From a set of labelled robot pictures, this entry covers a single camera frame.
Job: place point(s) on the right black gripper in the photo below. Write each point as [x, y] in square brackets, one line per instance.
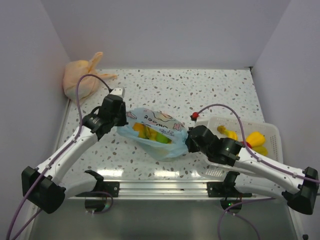
[191, 147]

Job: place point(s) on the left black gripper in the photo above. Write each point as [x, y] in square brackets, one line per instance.
[123, 121]

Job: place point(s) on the blue printed plastic bag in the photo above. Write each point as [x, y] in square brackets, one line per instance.
[162, 123]

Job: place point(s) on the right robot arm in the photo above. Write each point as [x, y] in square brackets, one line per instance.
[299, 187]

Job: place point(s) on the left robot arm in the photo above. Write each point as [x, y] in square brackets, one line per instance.
[42, 185]

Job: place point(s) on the yellow fruit in bag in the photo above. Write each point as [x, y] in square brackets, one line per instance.
[145, 132]

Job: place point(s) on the green fruit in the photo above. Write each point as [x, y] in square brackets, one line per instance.
[160, 138]

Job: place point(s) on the orange tied plastic bag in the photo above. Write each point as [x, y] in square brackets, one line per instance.
[89, 85]

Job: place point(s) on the yellow banana bunch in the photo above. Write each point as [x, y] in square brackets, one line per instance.
[228, 133]

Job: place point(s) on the white plastic basket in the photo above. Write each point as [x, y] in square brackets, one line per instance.
[273, 144]

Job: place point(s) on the red apple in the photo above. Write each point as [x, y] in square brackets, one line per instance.
[247, 144]

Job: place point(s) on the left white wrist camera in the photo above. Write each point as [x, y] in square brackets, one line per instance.
[119, 91]

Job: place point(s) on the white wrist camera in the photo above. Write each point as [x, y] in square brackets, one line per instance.
[194, 116]
[119, 91]

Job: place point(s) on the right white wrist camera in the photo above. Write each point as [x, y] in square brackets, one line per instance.
[194, 116]

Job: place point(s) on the aluminium frame rail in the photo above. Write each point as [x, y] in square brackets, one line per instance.
[167, 190]

